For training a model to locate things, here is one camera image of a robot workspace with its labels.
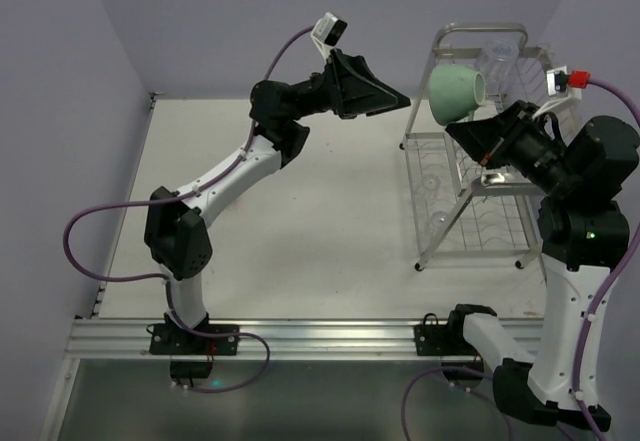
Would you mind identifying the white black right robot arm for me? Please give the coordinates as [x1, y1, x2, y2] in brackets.
[447, 101, 639, 433]

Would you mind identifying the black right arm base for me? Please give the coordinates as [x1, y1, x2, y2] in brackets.
[413, 309, 485, 383]

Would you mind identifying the silver metal dish rack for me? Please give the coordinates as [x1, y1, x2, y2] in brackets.
[400, 22, 553, 271]

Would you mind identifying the clear glass lower far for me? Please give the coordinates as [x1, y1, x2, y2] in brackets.
[418, 173, 441, 203]

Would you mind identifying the mint green ceramic mug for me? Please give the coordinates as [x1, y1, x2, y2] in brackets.
[428, 64, 486, 126]

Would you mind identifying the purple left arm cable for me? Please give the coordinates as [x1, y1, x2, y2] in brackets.
[62, 23, 271, 393]

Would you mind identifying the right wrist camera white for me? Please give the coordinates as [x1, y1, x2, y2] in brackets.
[532, 66, 591, 120]

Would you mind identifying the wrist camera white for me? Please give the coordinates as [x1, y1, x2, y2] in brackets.
[532, 66, 591, 120]
[310, 12, 348, 59]

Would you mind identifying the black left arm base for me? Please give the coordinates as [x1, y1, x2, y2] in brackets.
[146, 314, 239, 387]

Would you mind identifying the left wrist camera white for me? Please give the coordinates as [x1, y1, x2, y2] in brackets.
[310, 12, 348, 59]

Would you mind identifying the clear glass cup top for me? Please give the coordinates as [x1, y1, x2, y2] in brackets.
[474, 38, 520, 96]

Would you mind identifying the aluminium mounting rail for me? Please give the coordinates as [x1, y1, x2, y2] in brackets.
[64, 316, 551, 362]

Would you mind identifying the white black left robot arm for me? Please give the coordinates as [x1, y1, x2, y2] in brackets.
[144, 49, 411, 334]

